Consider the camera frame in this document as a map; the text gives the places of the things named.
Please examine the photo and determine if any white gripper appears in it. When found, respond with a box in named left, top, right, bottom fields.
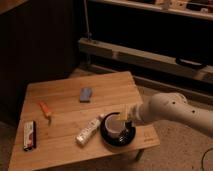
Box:
left=117, top=105, right=142, bottom=130

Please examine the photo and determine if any white ceramic cup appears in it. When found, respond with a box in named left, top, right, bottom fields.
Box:
left=105, top=114, right=125, bottom=138

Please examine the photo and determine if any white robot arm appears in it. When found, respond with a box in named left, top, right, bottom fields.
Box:
left=118, top=92, right=213, bottom=138

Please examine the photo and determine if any black saucer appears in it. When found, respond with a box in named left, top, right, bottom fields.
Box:
left=100, top=112, right=136, bottom=147

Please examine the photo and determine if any wooden table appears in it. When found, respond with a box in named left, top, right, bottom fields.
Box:
left=8, top=72, right=160, bottom=171

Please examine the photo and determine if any blue sponge block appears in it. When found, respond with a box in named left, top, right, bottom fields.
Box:
left=79, top=87, right=92, bottom=103

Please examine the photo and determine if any orange marker pen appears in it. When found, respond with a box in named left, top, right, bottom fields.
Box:
left=39, top=102, right=52, bottom=118

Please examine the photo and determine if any wooden shelf unit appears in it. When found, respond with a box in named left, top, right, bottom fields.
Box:
left=78, top=0, right=213, bottom=84

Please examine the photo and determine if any metal pole stand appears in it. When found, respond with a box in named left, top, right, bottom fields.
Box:
left=83, top=0, right=92, bottom=41

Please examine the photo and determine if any black red white packet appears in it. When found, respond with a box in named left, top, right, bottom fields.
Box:
left=23, top=121, right=36, bottom=151

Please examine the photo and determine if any black handle on shelf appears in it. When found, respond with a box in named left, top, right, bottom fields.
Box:
left=175, top=58, right=207, bottom=70

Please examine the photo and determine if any black cable on floor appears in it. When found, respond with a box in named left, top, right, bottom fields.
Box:
left=199, top=147, right=213, bottom=171

